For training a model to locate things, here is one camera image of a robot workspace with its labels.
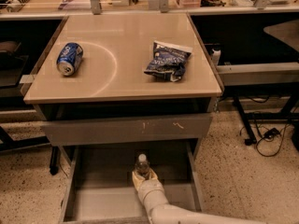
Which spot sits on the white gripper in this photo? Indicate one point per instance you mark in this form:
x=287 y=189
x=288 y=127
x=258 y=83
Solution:
x=150 y=188

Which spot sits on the clear plastic water bottle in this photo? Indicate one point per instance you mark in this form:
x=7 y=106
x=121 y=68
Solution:
x=142 y=166

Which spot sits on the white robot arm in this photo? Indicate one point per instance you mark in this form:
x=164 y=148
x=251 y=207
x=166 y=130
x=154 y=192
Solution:
x=160 y=211

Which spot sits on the open grey middle drawer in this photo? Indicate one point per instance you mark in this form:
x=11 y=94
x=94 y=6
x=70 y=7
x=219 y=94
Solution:
x=101 y=190

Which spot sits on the grey top drawer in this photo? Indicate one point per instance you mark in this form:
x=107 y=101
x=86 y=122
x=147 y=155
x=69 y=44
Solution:
x=126 y=130

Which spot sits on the grey drawer cabinet beige top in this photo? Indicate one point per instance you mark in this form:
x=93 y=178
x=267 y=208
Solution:
x=110 y=82

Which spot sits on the black desk leg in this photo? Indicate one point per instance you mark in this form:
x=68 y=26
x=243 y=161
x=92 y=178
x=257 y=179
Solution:
x=251 y=140

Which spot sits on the blue crumpled chip bag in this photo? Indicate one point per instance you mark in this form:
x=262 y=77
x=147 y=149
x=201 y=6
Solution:
x=168 y=61

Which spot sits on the blue Pepsi soda can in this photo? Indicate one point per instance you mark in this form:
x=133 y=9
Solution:
x=69 y=58

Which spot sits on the black coiled spring tool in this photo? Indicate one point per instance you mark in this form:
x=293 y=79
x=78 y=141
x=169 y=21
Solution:
x=16 y=5

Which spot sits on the black power adapter with cables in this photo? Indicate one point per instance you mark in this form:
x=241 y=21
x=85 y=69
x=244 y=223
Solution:
x=268 y=141

